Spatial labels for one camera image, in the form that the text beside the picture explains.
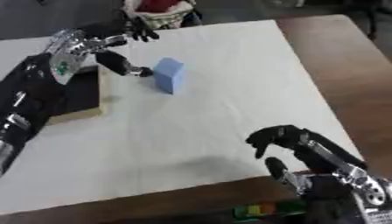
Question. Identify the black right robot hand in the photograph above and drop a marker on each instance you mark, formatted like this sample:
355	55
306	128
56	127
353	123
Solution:
301	145

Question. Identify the tan cardboard box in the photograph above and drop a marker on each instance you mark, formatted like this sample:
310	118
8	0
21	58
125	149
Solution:
79	96

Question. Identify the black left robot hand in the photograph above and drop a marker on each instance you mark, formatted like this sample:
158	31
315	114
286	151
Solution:
115	60

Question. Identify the light blue foam block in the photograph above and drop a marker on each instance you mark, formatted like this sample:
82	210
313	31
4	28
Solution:
169	75

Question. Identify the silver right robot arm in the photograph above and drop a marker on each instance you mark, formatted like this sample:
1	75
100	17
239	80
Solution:
357	198

